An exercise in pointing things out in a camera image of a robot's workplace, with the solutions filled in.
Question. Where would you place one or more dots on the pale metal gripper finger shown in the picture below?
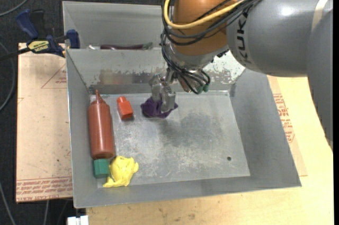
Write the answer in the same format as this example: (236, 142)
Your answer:
(156, 91)
(168, 101)

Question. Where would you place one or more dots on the purple cloth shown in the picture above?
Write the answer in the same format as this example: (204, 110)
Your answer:
(153, 110)

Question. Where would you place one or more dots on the grey metal bin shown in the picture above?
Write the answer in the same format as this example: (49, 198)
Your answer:
(164, 134)

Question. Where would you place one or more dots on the red toy block with cap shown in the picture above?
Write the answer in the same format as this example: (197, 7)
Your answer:
(124, 108)

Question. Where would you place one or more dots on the red-brown squeeze bottle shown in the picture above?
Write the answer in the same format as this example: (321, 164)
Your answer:
(100, 128)

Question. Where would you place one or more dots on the yellow toy duck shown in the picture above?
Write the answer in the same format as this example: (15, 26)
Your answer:
(122, 171)

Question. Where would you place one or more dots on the green cube block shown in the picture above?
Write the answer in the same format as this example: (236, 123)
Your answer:
(100, 167)

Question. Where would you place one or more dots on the brown cardboard board red print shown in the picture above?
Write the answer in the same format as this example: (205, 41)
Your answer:
(42, 126)

